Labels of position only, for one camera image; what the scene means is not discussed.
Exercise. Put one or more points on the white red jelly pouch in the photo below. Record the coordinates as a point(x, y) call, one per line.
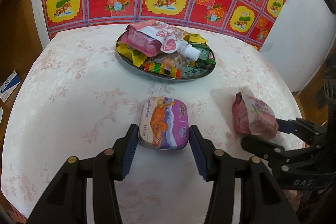
point(153, 37)

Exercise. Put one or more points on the yellow snack packet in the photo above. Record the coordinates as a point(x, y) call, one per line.
point(136, 57)

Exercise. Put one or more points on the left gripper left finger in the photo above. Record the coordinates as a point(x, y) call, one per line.
point(65, 198)

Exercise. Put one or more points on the green snack packet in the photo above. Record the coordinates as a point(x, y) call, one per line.
point(206, 57)

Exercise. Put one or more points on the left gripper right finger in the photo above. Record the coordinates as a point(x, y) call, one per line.
point(262, 200)

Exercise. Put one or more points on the dark patterned serving plate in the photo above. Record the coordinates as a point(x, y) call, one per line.
point(188, 74)

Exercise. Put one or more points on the brown wooden cabinet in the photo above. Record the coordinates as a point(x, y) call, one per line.
point(20, 42)

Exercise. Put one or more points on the purple tin candy box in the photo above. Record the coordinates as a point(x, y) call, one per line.
point(164, 124)

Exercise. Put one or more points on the blue white small box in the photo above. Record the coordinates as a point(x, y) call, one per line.
point(9, 86)

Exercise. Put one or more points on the pink jelly pouch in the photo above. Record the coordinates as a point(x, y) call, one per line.
point(252, 116)

